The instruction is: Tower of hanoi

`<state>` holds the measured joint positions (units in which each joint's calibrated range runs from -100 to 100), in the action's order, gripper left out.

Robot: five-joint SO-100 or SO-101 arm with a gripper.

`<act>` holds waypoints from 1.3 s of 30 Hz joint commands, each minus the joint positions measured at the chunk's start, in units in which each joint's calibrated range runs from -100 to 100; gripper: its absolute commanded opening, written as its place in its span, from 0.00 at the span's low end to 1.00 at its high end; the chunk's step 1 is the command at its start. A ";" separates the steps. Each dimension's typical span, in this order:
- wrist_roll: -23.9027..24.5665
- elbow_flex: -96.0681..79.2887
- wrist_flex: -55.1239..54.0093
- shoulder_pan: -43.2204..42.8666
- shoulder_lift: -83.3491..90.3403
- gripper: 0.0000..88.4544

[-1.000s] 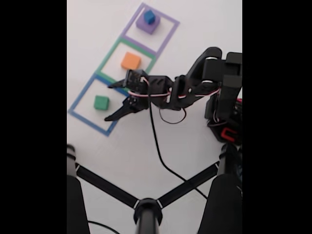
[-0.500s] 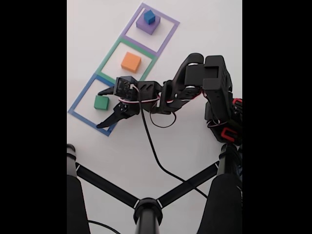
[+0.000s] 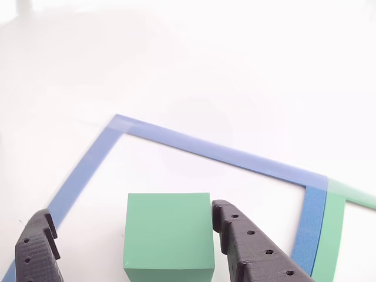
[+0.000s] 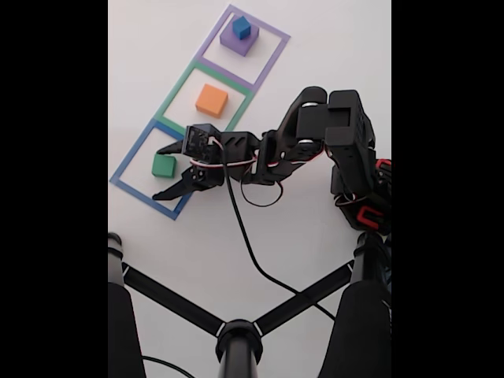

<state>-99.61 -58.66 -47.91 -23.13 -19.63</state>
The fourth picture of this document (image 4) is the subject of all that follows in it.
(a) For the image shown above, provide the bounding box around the large purple cube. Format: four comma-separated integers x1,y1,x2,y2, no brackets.
219,16,260,57

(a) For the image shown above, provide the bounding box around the black camera cable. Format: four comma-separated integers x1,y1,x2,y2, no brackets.
220,145,336,322

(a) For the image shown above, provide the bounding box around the green tape square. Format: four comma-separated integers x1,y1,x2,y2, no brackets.
153,58,255,154

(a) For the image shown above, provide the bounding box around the red table clamp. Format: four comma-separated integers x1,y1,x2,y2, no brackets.
356,205,385,229

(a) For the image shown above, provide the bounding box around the green cube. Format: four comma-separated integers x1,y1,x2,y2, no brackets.
151,154,177,178

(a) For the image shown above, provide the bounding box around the blue tape square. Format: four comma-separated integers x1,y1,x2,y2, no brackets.
109,117,217,221

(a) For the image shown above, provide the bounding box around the thin black cable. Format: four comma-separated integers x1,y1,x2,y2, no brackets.
141,357,194,378

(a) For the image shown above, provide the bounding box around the purple tape square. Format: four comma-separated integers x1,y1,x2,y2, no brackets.
195,3,291,94

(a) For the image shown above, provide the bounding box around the orange cube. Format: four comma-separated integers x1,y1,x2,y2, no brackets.
195,83,229,118

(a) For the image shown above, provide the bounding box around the black gripper camera board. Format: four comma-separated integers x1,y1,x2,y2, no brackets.
183,123,222,165

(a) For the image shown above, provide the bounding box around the small blue cube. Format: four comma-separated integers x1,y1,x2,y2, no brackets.
232,15,252,41

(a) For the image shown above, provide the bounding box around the black tripod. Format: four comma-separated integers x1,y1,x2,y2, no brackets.
108,232,392,378

